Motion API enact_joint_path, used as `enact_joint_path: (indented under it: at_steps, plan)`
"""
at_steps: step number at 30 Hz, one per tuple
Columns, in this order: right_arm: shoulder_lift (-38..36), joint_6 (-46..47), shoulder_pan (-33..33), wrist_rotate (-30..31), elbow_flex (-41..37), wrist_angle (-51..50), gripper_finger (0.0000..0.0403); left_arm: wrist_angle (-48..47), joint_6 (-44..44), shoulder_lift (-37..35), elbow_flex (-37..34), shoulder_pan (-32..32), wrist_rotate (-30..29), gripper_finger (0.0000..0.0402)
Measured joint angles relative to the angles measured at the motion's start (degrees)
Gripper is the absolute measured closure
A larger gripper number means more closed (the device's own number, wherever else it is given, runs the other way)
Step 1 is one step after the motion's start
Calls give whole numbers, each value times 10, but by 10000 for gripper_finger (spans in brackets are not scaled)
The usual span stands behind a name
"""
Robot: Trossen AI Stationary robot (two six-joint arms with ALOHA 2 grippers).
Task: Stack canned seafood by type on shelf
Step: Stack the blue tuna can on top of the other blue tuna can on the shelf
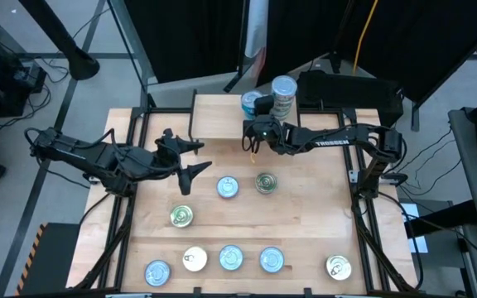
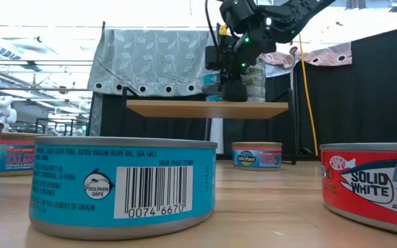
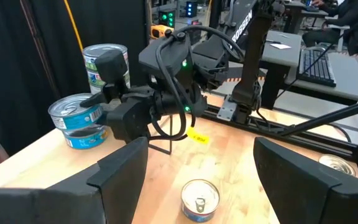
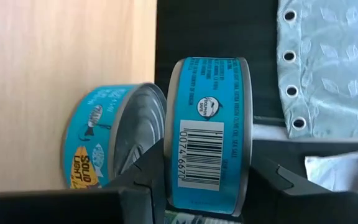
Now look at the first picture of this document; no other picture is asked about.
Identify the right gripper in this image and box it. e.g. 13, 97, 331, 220
242, 94, 286, 156

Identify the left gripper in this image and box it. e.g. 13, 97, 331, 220
136, 127, 214, 197

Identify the blue tuna can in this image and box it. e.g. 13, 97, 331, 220
215, 175, 240, 199
218, 244, 245, 272
240, 90, 263, 122

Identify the red albacore tuna can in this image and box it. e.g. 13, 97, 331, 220
144, 259, 172, 288
258, 246, 286, 274

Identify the wooden shelf board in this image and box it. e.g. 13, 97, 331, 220
190, 93, 300, 141

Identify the white pole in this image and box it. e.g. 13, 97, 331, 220
244, 0, 270, 59

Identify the black backdrop curtain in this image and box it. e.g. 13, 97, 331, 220
124, 0, 477, 104

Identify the black stand pole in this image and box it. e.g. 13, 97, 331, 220
17, 0, 101, 82

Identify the black hazard-striped mat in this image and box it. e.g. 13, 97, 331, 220
14, 221, 81, 297

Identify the black table frame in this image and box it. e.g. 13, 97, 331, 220
66, 106, 420, 295

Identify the yellow cable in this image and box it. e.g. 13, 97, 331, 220
352, 0, 378, 75

